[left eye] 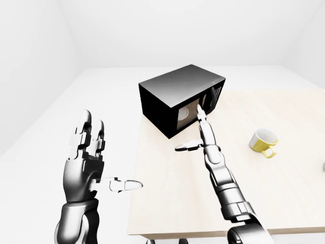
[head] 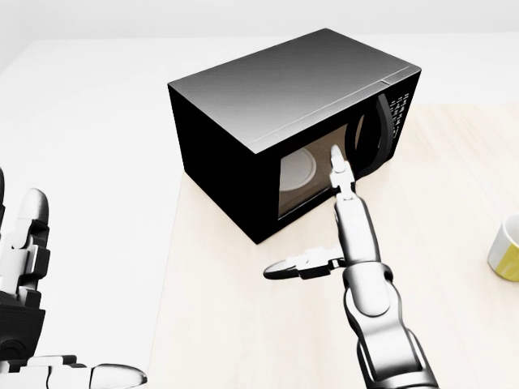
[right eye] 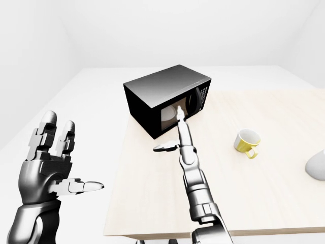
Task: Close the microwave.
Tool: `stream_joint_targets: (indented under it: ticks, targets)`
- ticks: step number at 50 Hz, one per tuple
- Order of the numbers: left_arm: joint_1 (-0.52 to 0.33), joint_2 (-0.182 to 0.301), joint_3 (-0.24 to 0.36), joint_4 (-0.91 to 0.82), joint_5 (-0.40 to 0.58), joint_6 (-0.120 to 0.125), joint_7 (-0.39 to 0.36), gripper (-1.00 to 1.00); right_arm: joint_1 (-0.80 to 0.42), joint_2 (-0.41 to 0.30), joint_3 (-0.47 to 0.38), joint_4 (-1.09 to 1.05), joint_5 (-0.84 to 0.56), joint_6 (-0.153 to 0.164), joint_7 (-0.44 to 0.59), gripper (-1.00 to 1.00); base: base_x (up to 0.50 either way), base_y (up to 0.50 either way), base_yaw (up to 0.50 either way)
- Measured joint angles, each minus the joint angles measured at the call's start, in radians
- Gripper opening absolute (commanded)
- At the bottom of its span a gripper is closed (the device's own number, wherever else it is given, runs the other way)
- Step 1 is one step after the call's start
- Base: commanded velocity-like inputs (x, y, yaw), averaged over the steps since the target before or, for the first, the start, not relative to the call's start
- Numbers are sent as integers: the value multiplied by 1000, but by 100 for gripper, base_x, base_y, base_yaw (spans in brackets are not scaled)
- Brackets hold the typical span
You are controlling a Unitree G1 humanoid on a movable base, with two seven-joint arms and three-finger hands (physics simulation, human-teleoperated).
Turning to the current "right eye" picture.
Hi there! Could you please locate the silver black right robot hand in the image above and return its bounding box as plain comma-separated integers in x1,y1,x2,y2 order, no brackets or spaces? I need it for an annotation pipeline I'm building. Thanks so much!
152,106,202,174

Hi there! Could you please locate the yellow mug white inside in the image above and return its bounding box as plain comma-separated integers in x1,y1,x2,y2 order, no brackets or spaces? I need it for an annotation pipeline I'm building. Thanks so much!
234,129,262,160

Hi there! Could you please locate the white plate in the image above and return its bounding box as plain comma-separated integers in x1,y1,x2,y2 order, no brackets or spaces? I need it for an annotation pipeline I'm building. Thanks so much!
161,106,178,123

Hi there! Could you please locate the black microwave door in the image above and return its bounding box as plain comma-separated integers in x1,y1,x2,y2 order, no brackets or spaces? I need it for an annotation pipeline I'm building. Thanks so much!
185,87,202,121

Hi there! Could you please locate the black microwave oven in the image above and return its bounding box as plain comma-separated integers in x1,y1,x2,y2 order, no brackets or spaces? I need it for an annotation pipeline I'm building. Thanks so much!
123,64,213,140

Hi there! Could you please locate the white rounded object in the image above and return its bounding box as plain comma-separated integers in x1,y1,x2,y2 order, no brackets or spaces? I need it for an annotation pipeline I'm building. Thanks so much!
305,149,325,182

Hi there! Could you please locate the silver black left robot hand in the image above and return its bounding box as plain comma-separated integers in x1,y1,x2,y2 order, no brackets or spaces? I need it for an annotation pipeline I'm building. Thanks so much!
19,110,105,205

